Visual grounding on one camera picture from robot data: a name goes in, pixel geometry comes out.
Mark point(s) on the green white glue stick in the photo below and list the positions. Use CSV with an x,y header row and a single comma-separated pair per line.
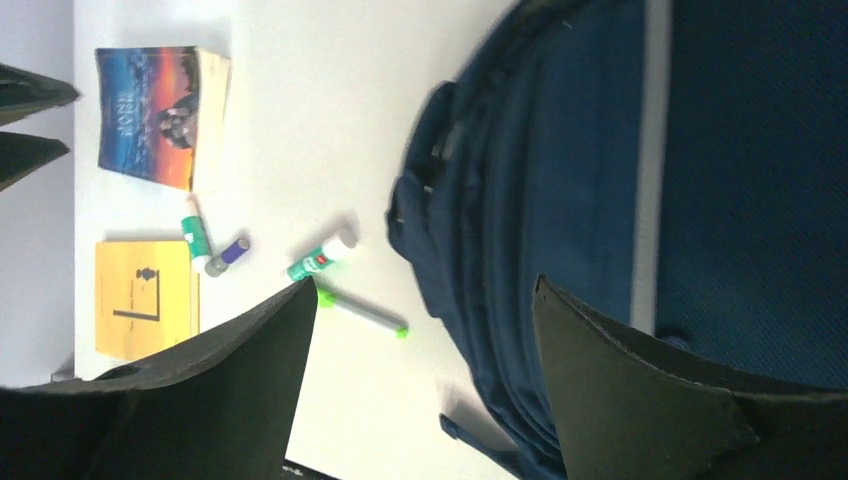
x,y
195,234

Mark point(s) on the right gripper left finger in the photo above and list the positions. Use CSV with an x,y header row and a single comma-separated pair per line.
x,y
220,405

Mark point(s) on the green capped marker pen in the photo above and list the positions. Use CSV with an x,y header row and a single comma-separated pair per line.
x,y
379,317

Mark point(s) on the purple capped small tube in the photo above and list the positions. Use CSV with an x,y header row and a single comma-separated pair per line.
x,y
227,257

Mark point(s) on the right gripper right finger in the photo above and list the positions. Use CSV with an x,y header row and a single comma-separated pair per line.
x,y
627,405

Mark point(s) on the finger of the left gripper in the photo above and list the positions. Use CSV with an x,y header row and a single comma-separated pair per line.
x,y
25,93
22,154

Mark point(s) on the yellow paperback book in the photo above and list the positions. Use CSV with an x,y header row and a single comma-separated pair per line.
x,y
147,297

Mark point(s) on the navy blue backpack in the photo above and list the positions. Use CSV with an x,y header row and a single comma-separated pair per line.
x,y
678,166

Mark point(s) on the Jane Eyre paperback book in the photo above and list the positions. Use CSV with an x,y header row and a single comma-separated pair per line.
x,y
163,114

